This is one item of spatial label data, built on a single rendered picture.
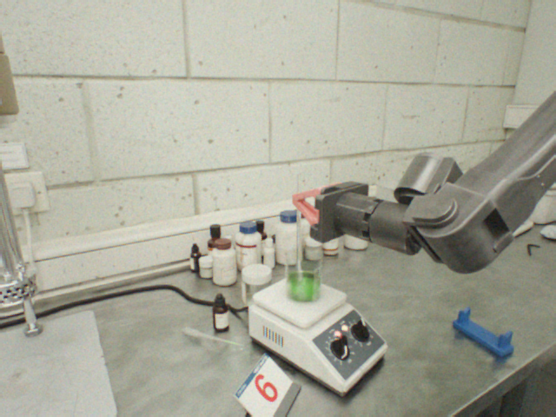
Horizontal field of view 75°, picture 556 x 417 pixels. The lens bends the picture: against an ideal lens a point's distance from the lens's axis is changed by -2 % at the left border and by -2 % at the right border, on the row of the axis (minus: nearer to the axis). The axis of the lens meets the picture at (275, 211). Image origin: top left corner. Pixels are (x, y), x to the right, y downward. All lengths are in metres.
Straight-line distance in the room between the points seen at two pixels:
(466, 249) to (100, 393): 0.51
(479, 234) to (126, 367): 0.54
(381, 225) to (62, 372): 0.52
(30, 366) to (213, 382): 0.29
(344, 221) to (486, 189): 0.17
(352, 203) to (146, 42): 0.61
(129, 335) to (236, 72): 0.65
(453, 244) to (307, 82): 0.79
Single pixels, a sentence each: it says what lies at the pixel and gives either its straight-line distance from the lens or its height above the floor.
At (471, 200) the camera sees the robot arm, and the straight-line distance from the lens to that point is 0.40.
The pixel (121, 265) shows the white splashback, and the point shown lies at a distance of 0.93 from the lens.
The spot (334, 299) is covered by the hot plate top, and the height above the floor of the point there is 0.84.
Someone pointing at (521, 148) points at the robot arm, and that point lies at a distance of 0.44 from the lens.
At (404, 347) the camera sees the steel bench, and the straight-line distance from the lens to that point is 0.70.
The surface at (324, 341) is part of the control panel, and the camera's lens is 0.59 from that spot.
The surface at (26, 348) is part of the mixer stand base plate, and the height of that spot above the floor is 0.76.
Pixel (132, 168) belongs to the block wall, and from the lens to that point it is 0.91.
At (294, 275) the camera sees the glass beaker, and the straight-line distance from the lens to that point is 0.59.
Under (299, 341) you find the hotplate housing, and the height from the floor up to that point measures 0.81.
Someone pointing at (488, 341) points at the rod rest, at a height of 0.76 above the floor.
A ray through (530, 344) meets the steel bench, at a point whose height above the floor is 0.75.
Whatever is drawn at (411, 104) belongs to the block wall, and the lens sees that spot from 1.40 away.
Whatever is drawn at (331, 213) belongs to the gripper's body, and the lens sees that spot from 0.48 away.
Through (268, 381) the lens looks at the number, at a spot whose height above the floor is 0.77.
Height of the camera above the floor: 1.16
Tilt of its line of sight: 18 degrees down
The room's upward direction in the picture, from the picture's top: straight up
